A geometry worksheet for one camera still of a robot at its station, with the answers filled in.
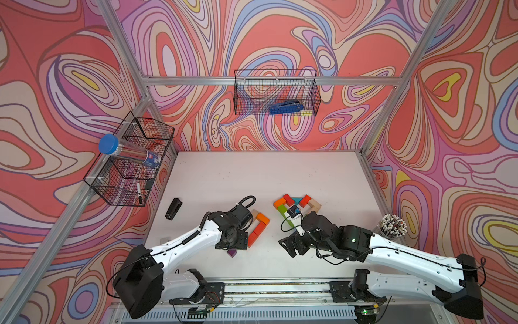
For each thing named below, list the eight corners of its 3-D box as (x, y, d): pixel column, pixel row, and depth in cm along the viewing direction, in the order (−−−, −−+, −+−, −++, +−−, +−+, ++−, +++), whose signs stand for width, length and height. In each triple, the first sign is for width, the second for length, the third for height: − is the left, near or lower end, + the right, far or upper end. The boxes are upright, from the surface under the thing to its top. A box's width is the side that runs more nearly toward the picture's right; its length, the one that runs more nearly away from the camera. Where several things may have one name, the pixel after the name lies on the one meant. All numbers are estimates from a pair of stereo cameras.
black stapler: (166, 219, 95) (163, 215, 92) (177, 201, 101) (174, 197, 99) (172, 220, 95) (169, 217, 92) (183, 202, 101) (180, 198, 98)
